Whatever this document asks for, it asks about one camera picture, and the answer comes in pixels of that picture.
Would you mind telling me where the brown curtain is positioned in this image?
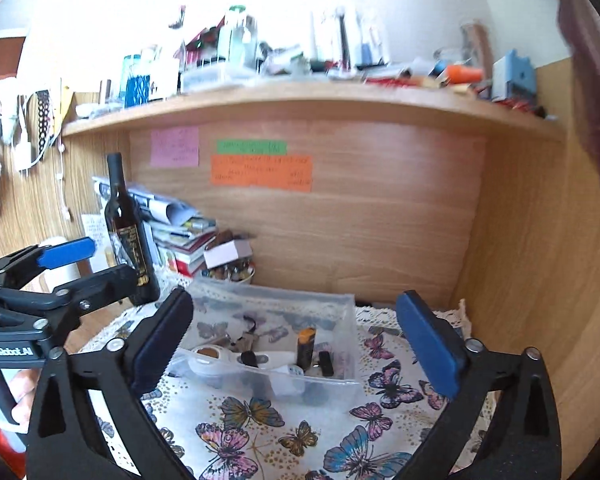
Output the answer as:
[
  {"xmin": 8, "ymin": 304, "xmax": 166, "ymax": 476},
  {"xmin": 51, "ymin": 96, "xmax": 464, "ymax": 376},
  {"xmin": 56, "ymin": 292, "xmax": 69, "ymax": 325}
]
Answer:
[{"xmin": 525, "ymin": 0, "xmax": 600, "ymax": 193}]

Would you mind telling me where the clear labelled glass bottle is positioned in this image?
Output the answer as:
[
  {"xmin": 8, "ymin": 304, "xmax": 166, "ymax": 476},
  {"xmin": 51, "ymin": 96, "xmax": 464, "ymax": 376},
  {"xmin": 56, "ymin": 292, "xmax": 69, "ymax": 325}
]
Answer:
[{"xmin": 150, "ymin": 5, "xmax": 188, "ymax": 101}]

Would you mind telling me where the patterned strap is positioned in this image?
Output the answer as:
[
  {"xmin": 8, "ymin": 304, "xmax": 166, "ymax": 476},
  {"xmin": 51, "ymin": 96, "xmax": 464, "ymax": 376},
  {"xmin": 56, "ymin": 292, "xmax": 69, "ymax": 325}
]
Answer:
[{"xmin": 34, "ymin": 90, "xmax": 53, "ymax": 153}]

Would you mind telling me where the clear plastic box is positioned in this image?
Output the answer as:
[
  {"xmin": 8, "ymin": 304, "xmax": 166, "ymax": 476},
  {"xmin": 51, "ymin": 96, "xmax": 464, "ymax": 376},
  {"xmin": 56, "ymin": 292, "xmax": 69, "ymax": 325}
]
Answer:
[{"xmin": 180, "ymin": 62, "xmax": 258, "ymax": 93}]

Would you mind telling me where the blue pencil sharpener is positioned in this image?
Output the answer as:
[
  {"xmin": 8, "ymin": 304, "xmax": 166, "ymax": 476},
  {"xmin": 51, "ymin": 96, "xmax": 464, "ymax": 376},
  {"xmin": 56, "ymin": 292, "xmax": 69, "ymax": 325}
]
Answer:
[{"xmin": 490, "ymin": 50, "xmax": 538, "ymax": 106}]

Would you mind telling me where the black toothbrush package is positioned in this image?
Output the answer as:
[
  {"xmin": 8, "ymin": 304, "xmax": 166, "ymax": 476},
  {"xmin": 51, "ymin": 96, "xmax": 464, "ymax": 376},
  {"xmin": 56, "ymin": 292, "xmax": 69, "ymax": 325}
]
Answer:
[{"xmin": 310, "ymin": 7, "xmax": 361, "ymax": 68}]

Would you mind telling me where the glass jar with sticks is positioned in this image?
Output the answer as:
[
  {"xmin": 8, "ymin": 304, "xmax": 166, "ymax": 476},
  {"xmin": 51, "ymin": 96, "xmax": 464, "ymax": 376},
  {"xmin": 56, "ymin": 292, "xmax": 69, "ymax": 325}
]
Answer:
[{"xmin": 460, "ymin": 20, "xmax": 495, "ymax": 68}]

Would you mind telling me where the white capped tube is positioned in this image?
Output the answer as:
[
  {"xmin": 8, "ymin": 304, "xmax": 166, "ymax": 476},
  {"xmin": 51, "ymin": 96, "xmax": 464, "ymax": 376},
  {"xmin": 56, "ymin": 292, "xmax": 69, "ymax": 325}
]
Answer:
[{"xmin": 257, "ymin": 350, "xmax": 306, "ymax": 378}]

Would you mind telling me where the white charger with cable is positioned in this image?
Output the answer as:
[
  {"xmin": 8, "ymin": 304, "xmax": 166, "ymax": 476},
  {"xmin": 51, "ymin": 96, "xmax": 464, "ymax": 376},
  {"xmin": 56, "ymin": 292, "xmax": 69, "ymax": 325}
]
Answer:
[{"xmin": 12, "ymin": 92, "xmax": 51, "ymax": 171}]

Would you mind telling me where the green pump bottle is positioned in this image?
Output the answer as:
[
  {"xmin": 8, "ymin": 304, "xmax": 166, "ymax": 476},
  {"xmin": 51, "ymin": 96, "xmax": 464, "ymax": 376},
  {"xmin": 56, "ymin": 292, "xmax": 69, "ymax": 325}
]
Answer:
[{"xmin": 216, "ymin": 6, "xmax": 258, "ymax": 68}]

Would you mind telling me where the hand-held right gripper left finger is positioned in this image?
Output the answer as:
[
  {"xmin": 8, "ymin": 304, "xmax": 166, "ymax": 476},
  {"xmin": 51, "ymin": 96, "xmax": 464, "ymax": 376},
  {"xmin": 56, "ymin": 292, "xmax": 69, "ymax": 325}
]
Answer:
[{"xmin": 25, "ymin": 287, "xmax": 195, "ymax": 480}]

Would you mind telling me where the dark tube with orange end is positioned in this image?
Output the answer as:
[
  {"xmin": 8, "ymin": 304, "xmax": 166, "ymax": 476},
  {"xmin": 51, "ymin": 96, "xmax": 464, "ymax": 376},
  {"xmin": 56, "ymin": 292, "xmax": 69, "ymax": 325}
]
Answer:
[{"xmin": 296, "ymin": 327, "xmax": 317, "ymax": 373}]

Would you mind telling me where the bunch of keys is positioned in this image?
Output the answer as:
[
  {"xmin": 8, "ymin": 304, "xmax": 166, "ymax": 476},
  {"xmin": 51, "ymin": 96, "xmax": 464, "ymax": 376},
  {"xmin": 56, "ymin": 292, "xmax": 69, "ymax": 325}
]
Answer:
[{"xmin": 227, "ymin": 315, "xmax": 266, "ymax": 353}]

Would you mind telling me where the white paper note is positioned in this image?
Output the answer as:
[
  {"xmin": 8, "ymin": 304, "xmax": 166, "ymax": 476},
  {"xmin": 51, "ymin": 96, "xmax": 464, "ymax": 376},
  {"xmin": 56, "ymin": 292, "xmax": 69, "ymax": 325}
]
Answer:
[{"xmin": 81, "ymin": 213, "xmax": 112, "ymax": 261}]

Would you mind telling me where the clear plastic container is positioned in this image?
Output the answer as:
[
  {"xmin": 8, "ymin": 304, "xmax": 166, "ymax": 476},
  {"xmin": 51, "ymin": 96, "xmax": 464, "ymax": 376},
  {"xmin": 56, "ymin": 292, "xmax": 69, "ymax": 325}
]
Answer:
[{"xmin": 167, "ymin": 276, "xmax": 363, "ymax": 411}]

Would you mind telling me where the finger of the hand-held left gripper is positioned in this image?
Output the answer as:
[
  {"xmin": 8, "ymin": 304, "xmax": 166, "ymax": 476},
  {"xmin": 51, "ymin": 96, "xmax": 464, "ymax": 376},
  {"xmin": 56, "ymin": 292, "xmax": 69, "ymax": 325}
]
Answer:
[
  {"xmin": 0, "ymin": 264, "xmax": 140, "ymax": 328},
  {"xmin": 0, "ymin": 238, "xmax": 96, "ymax": 296}
]

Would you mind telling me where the person's left hand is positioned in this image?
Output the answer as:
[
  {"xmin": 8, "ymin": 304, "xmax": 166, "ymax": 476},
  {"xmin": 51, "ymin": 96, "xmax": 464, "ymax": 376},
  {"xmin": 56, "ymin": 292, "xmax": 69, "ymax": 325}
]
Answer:
[{"xmin": 5, "ymin": 367, "xmax": 46, "ymax": 423}]

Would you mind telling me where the teal glass cup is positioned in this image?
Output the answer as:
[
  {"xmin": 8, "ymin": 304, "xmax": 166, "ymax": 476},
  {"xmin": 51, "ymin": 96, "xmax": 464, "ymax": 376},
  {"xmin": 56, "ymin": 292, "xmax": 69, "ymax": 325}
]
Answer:
[{"xmin": 121, "ymin": 55, "xmax": 141, "ymax": 93}]

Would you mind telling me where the orange capped glue tube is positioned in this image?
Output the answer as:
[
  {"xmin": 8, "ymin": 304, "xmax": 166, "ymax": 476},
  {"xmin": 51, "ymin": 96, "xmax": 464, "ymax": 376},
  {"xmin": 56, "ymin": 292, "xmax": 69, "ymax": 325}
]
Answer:
[{"xmin": 440, "ymin": 62, "xmax": 483, "ymax": 85}]

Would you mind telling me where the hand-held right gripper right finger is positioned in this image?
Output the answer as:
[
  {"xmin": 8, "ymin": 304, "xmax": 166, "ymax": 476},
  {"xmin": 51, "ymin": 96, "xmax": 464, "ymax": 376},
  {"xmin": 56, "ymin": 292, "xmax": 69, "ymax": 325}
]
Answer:
[{"xmin": 396, "ymin": 290, "xmax": 562, "ymax": 480}]

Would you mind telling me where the blue glass bottle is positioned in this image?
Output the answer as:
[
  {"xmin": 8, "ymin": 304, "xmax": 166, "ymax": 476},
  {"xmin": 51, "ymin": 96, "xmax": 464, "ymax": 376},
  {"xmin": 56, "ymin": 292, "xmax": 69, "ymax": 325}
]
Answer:
[{"xmin": 124, "ymin": 55, "xmax": 156, "ymax": 108}]

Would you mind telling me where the orange sticky note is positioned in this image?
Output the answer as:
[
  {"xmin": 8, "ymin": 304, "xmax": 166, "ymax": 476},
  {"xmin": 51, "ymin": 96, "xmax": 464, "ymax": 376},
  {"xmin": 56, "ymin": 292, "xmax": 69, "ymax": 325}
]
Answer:
[{"xmin": 210, "ymin": 154, "xmax": 313, "ymax": 193}]

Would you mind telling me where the stack of books and magazines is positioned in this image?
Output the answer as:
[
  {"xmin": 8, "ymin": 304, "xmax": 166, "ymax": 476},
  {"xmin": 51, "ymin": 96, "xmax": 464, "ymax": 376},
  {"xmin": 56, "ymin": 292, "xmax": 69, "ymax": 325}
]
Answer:
[{"xmin": 91, "ymin": 176, "xmax": 220, "ymax": 278}]

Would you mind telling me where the butterfly print tablecloth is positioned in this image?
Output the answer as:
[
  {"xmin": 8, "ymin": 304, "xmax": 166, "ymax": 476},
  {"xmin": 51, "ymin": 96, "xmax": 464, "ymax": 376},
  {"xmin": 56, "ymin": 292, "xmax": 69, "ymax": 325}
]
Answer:
[{"xmin": 77, "ymin": 272, "xmax": 486, "ymax": 480}]

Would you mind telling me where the jar of small items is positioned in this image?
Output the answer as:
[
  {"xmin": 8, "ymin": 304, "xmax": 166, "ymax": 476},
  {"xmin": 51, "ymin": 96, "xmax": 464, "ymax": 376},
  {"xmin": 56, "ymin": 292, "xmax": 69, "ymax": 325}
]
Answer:
[{"xmin": 202, "ymin": 260, "xmax": 256, "ymax": 285}]

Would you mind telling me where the small white box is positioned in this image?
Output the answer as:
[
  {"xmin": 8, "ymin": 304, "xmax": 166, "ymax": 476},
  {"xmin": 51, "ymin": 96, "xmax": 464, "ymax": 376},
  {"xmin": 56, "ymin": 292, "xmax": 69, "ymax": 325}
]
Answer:
[{"xmin": 203, "ymin": 240, "xmax": 253, "ymax": 268}]

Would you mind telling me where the white tape roll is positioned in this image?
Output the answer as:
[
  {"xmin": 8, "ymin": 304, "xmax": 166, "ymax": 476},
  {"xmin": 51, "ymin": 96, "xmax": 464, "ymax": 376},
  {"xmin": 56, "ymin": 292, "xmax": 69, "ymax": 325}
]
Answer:
[{"xmin": 190, "ymin": 345, "xmax": 237, "ymax": 376}]

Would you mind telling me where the wooden shelf board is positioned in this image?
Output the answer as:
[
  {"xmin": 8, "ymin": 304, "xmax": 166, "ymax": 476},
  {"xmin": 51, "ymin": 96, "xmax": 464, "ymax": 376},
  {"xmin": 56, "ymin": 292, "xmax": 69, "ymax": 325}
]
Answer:
[{"xmin": 61, "ymin": 80, "xmax": 568, "ymax": 143}]

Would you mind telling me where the blue toothbrush package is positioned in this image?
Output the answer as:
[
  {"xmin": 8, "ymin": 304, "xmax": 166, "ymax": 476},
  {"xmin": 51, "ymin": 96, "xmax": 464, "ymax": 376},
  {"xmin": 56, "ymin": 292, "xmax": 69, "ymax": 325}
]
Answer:
[{"xmin": 356, "ymin": 10, "xmax": 393, "ymax": 66}]

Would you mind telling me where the white plastic bottle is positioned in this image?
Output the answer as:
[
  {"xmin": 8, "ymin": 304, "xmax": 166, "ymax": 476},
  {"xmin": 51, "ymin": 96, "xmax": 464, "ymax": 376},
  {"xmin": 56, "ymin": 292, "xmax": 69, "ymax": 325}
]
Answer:
[{"xmin": 40, "ymin": 236, "xmax": 93, "ymax": 283}]

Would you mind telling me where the dark wine bottle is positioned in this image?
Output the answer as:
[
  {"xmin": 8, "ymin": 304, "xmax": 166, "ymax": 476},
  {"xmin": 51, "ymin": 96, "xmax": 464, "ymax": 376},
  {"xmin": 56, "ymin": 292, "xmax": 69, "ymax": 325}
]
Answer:
[{"xmin": 104, "ymin": 152, "xmax": 162, "ymax": 307}]

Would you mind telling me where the green sticky note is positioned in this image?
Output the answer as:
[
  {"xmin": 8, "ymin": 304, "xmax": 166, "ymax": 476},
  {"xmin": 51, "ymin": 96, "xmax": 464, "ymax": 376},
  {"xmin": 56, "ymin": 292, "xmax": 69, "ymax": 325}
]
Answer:
[{"xmin": 216, "ymin": 139, "xmax": 287, "ymax": 156}]

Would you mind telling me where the pink sticky note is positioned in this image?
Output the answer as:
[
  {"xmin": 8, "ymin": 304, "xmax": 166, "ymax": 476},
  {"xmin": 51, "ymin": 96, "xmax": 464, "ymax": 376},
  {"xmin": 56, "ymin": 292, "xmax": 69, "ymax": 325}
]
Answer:
[{"xmin": 150, "ymin": 126, "xmax": 200, "ymax": 168}]

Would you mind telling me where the white hanging cable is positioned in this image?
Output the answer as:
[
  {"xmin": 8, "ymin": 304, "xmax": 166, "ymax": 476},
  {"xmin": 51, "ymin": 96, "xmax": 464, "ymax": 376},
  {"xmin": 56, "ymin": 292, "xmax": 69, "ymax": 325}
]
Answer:
[{"xmin": 57, "ymin": 140, "xmax": 73, "ymax": 221}]

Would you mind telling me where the yellow cloth item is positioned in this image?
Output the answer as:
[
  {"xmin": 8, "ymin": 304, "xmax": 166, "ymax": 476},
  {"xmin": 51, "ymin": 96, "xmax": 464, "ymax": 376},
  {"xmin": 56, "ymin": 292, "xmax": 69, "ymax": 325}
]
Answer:
[{"xmin": 55, "ymin": 87, "xmax": 73, "ymax": 126}]

